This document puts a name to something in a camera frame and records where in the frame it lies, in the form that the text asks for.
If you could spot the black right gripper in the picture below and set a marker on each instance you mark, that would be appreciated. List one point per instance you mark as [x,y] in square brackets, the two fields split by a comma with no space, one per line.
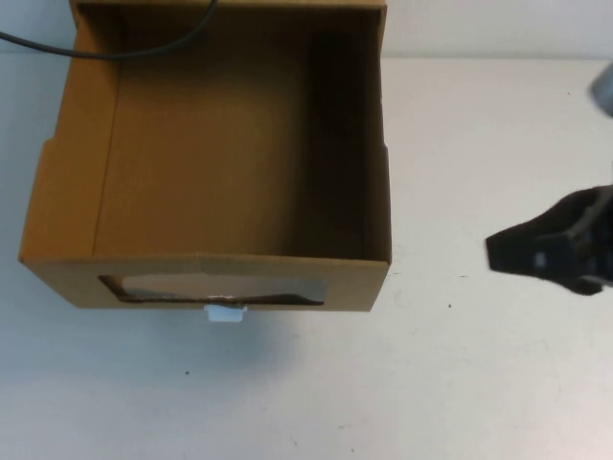
[598,239]

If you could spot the cardboard drawer with window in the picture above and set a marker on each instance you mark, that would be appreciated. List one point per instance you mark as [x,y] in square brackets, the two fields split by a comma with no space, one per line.
[215,167]

